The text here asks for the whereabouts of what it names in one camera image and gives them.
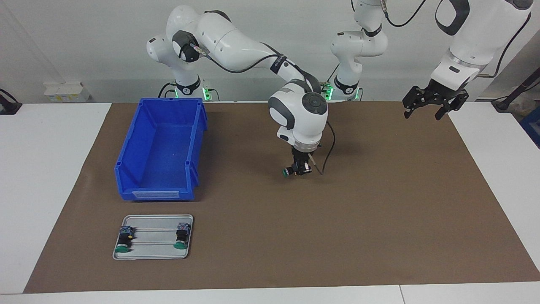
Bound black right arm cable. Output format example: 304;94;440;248
192;42;336;175

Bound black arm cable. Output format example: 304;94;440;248
192;42;336;175
382;0;532;79

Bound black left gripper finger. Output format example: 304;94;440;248
435;90;470;121
402;86;429;119

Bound brown paper table mat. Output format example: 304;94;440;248
23;100;540;294

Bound blue plastic storage bin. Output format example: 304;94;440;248
115;97;208;201

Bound silver metal tray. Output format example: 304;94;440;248
112;214;194;261

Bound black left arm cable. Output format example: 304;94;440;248
382;0;532;79

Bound black table clamp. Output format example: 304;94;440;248
0;88;22;115

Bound blue crate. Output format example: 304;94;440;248
520;106;540;149

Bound black pole stand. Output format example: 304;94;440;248
491;68;540;112

